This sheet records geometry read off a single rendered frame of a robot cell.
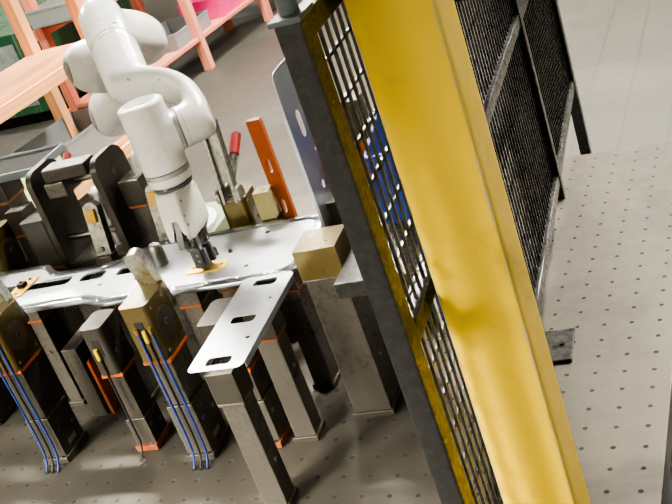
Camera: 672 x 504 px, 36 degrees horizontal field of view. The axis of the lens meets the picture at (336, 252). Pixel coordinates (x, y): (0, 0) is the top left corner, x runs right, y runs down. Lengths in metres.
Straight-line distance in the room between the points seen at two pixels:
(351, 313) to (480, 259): 0.57
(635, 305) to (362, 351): 0.53
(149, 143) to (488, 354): 0.79
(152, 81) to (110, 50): 0.11
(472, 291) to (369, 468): 0.59
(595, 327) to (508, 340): 0.67
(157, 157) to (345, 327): 0.45
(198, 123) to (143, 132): 0.10
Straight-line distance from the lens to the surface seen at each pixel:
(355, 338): 1.82
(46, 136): 6.18
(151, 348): 1.86
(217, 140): 2.07
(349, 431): 1.90
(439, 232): 1.25
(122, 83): 1.96
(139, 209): 2.27
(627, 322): 1.98
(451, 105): 1.18
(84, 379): 2.25
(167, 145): 1.85
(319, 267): 1.75
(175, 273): 2.01
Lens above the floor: 1.77
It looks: 25 degrees down
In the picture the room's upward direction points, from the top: 20 degrees counter-clockwise
